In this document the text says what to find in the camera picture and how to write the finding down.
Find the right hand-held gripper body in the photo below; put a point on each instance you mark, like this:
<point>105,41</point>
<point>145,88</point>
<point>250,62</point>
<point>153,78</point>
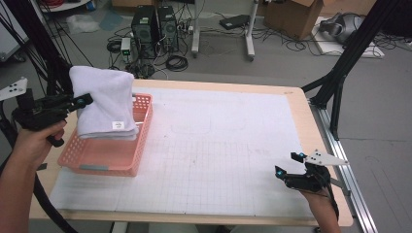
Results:
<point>307,181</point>

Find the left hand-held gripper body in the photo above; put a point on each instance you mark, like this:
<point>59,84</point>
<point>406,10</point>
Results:
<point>35,113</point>

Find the lilac butterfly-print towel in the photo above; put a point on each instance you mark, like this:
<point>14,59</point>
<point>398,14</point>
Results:
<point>103,97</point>

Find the pink plastic basket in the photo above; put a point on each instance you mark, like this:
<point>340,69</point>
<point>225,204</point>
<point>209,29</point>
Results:
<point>107,158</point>

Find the person's right hand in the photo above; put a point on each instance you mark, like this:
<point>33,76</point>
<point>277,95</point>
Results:
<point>319,202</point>

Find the person's left hand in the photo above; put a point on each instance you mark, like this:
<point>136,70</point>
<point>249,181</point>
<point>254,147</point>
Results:
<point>30,145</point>

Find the small white power box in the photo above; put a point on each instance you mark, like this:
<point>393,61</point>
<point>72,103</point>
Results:
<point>125,47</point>

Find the clear plastic bag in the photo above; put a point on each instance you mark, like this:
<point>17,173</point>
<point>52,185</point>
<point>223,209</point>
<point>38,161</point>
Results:
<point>81,23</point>

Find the white cabinet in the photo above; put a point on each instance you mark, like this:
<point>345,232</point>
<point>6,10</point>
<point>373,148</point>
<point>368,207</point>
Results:
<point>9,39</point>

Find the teal floor sheet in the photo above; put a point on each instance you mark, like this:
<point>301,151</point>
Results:
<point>110,20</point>

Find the large black computer tower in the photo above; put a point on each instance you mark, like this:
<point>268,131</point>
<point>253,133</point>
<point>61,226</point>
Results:
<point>144,32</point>

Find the white round table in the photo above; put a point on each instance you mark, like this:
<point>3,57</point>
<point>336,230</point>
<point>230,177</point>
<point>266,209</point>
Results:
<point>64,6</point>

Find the white floor board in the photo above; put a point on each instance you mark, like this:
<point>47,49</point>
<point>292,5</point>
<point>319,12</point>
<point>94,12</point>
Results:
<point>327,47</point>

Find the slim black computer tower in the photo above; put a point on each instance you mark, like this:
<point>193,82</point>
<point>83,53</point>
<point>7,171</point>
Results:
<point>168,29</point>

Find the white metal stand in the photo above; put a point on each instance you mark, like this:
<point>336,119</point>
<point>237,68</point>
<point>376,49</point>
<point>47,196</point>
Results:
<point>250,35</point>

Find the grey rounded device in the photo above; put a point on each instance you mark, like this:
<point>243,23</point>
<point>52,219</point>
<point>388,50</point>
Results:
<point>343,27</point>

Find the brown cardboard box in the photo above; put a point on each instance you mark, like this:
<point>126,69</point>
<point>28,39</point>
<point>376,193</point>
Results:
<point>291,19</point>

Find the black flat device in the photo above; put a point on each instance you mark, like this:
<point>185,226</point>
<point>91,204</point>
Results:
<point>233,22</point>

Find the grey table bracket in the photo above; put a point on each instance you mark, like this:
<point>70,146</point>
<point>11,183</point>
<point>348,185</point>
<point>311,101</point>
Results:
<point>42,166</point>
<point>343,188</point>

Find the aluminium rail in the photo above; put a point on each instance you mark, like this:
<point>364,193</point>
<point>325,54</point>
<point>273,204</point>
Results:
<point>358,207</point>

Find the black metal frame strut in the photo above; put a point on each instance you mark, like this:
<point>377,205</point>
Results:
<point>359,43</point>
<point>39,42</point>

